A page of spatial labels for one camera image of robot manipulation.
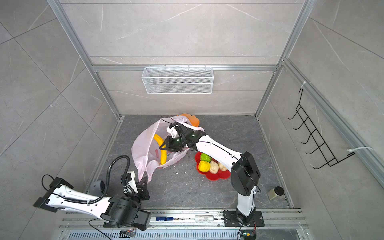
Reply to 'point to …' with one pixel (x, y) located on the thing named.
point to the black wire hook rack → (309, 127)
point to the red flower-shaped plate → (220, 174)
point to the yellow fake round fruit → (203, 166)
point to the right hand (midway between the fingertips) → (161, 148)
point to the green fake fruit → (205, 157)
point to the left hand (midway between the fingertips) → (151, 179)
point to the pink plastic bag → (146, 149)
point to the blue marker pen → (164, 218)
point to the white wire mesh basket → (178, 80)
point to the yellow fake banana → (163, 153)
